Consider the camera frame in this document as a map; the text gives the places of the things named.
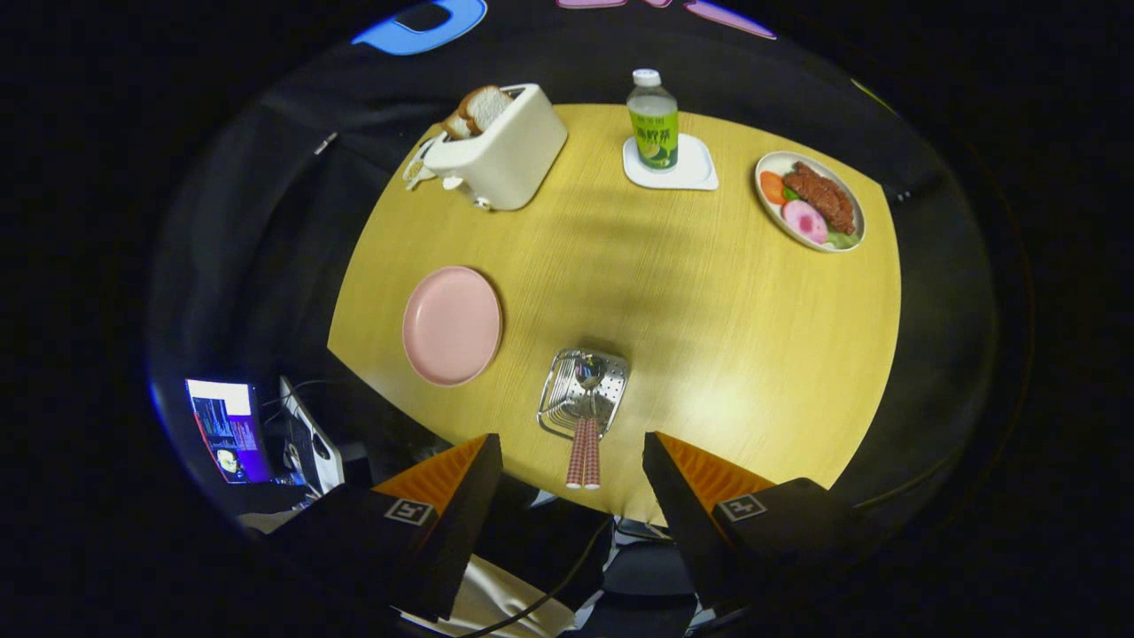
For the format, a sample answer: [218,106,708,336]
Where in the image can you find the pink plate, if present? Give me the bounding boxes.
[402,266,504,388]

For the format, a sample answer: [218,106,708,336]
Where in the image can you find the spoon with checkered handle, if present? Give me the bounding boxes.
[575,353,609,490]

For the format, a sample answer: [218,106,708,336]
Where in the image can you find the white coaster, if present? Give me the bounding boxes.
[622,133,719,191]

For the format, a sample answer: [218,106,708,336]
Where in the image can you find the white device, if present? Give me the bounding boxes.
[279,377,345,495]

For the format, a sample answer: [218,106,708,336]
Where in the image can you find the green label drink bottle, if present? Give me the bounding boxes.
[626,69,680,172]

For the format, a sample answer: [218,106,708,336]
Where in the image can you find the white three-section condiment tray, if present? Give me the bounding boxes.
[403,133,444,191]

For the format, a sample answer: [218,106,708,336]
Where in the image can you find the black cable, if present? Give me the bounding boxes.
[461,518,617,638]

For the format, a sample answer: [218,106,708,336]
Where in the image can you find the pink ham slice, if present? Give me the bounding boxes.
[782,199,829,245]

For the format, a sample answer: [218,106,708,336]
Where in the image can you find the large bread slice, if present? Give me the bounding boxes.
[458,85,515,136]

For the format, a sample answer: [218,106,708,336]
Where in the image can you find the white cloth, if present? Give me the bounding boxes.
[399,554,577,638]

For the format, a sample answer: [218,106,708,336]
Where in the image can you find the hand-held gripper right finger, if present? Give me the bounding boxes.
[642,432,878,621]

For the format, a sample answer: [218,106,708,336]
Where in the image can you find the fork with checkered handle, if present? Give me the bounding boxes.
[545,385,587,490]

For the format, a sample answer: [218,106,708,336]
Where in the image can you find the black backdrop cloth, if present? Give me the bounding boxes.
[151,0,1002,533]

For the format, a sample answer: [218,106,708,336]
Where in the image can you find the white food plate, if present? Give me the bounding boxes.
[755,151,866,254]

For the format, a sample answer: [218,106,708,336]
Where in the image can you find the lit laptop screen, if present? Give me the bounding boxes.
[185,378,273,485]

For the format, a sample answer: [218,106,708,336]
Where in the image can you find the brown meat pieces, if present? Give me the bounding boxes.
[783,161,857,236]

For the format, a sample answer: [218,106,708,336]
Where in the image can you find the perforated metal basket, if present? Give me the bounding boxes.
[537,347,630,441]

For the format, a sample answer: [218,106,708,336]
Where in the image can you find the white toaster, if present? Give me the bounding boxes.
[422,83,569,212]

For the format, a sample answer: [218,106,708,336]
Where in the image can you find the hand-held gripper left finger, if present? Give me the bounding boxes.
[266,432,504,623]

